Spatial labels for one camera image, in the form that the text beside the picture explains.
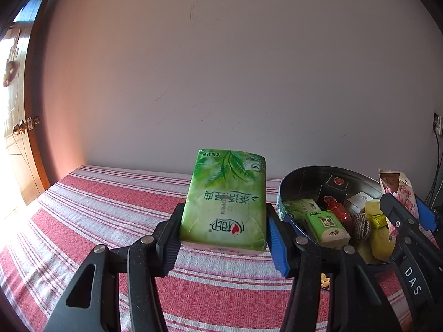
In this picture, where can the brass door knob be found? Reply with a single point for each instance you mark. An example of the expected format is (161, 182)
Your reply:
(20, 128)

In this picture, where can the wooden door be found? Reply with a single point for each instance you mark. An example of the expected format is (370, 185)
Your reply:
(24, 159)

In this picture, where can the red snack packet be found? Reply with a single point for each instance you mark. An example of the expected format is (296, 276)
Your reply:
(341, 212)

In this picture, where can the red white striped blanket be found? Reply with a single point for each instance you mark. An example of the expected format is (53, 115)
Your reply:
(103, 207)

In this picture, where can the leaf print green tissue pack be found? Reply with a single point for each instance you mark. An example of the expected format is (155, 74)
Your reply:
(221, 200)

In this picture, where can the yellow sponge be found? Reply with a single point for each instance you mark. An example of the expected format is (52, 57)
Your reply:
(380, 242)
(374, 207)

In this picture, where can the metal door latch plate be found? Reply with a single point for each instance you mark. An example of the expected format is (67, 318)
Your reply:
(33, 122)

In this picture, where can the white wall socket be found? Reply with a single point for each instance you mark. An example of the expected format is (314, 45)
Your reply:
(439, 121)

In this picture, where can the small green tissue pack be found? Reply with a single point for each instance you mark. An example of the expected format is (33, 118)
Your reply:
(301, 207)

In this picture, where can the white card box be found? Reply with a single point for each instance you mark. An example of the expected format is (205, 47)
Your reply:
(360, 199)

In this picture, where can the pink flower snack packet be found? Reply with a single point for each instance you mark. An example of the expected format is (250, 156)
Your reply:
(405, 193)

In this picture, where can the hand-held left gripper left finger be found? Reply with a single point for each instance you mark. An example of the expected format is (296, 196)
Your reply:
(169, 245)

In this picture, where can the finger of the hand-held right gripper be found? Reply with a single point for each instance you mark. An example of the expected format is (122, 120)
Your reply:
(426, 216)
(398, 214)

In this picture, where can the round printed tin container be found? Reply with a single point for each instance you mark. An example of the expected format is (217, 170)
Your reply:
(304, 179)

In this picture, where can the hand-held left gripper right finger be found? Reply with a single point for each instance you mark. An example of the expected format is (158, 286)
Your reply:
(277, 242)

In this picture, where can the light green tissue pack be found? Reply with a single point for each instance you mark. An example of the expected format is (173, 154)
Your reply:
(328, 230)

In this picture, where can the yellow snack packet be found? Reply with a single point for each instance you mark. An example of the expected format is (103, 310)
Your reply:
(377, 220)

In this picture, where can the black tin box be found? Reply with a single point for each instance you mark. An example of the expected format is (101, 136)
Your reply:
(334, 186)

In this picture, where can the brown hanging door decoration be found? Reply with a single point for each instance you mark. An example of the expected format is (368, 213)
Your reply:
(10, 65)

